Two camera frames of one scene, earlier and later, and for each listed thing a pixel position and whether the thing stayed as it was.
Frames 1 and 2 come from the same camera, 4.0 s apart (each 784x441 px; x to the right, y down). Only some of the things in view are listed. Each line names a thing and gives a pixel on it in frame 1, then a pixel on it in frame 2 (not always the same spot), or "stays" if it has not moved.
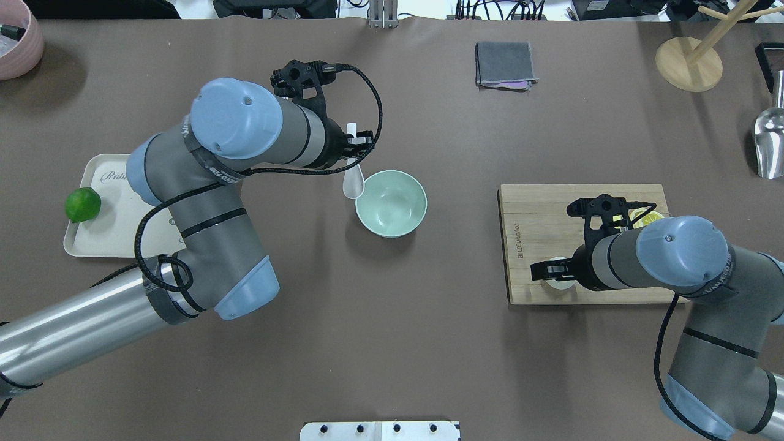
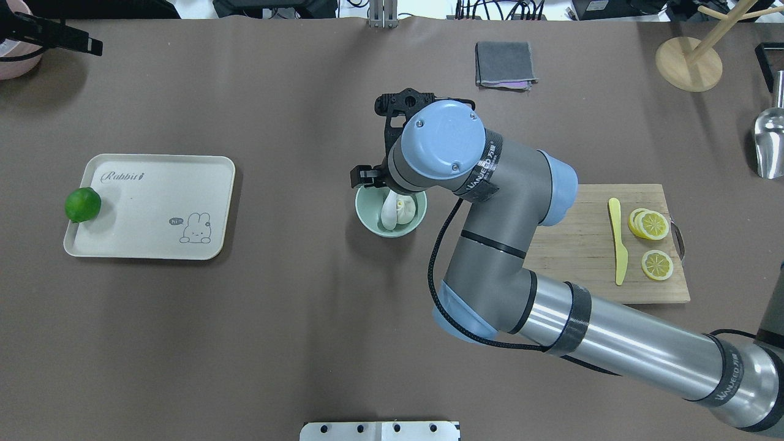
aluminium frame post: (383, 14) stays
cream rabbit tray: (113, 232) stays
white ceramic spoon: (353, 184) → (389, 211)
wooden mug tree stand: (691, 64) stays
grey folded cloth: (504, 65) stays
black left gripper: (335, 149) → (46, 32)
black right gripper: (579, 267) → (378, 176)
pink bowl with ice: (17, 58) stays
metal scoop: (769, 136) stays
